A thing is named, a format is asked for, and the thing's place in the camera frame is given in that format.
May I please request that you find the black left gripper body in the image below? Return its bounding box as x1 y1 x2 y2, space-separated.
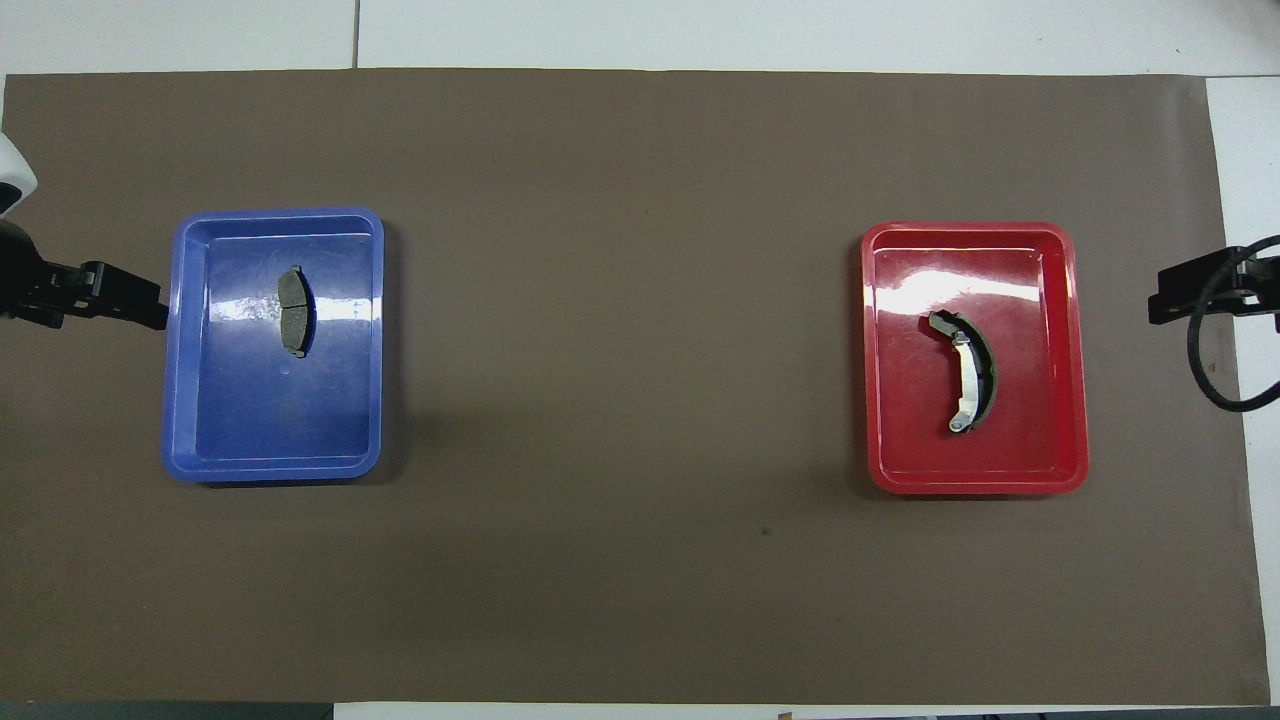
0 218 93 321

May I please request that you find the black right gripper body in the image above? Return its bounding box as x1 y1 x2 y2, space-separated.
1205 244 1280 313

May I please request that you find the dark brake pad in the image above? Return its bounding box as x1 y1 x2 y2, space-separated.
276 264 318 360

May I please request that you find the curved brake shoe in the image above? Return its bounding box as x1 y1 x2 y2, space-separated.
927 309 999 436

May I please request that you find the blue plastic tray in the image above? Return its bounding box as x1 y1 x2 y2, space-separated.
161 207 386 486

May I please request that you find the red plastic tray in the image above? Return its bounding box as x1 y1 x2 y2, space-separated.
860 221 1090 497

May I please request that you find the brown table mat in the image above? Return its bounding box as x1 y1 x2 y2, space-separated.
0 68 1273 707

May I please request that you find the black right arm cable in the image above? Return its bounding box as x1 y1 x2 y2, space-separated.
1186 234 1280 414

